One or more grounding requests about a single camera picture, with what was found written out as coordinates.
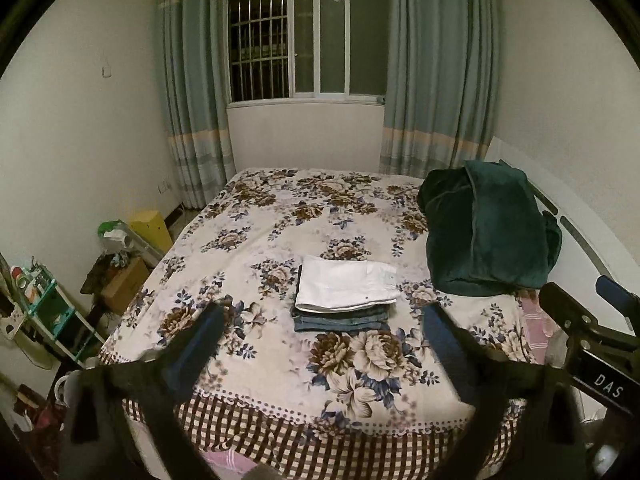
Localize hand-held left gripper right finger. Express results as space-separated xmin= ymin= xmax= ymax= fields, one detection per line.
xmin=422 ymin=302 xmax=589 ymax=480

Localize dark green blanket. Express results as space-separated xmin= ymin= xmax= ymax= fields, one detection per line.
xmin=417 ymin=167 xmax=564 ymax=297

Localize teal striped curtain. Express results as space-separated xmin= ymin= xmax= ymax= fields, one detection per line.
xmin=378 ymin=0 xmax=501 ymax=179
xmin=157 ymin=0 xmax=237 ymax=210

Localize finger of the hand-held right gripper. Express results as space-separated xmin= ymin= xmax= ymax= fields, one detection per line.
xmin=539 ymin=281 xmax=640 ymax=354
xmin=595 ymin=274 xmax=640 ymax=319

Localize white mug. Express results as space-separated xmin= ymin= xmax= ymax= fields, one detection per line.
xmin=53 ymin=374 xmax=82 ymax=407

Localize window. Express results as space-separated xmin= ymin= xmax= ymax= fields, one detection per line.
xmin=223 ymin=0 xmax=392 ymax=107

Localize dark folded jeans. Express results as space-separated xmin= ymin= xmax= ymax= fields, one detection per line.
xmin=291 ymin=263 xmax=392 ymax=322

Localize metal window grill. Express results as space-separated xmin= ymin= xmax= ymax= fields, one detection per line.
xmin=228 ymin=0 xmax=290 ymax=102

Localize white bed headboard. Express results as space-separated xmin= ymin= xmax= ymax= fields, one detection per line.
xmin=487 ymin=137 xmax=640 ymax=321

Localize cardboard box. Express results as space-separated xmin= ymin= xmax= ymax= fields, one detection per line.
xmin=102 ymin=257 xmax=151 ymax=314

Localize dark green pillow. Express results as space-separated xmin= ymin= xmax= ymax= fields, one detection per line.
xmin=464 ymin=159 xmax=552 ymax=287

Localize white pants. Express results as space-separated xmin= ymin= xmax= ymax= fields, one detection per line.
xmin=294 ymin=255 xmax=402 ymax=314

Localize red patterned bag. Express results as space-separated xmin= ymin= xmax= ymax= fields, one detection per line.
xmin=15 ymin=385 xmax=67 ymax=442

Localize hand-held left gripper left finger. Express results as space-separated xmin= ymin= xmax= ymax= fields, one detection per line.
xmin=65 ymin=301 xmax=229 ymax=480

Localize floral bedsheet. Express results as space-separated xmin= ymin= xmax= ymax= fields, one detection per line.
xmin=97 ymin=167 xmax=547 ymax=480

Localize blue folded jeans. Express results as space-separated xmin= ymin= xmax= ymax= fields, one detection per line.
xmin=293 ymin=310 xmax=393 ymax=334

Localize pink striped sheet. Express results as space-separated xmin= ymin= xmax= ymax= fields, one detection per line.
xmin=516 ymin=289 xmax=567 ymax=357

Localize green plastic bag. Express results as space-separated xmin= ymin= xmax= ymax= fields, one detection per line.
xmin=97 ymin=219 xmax=134 ymax=241

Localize green and white shelf rack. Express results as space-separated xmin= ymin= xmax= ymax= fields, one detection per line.
xmin=0 ymin=251 xmax=109 ymax=369

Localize yellow box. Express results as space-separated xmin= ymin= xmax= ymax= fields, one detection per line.
xmin=128 ymin=208 xmax=174 ymax=256

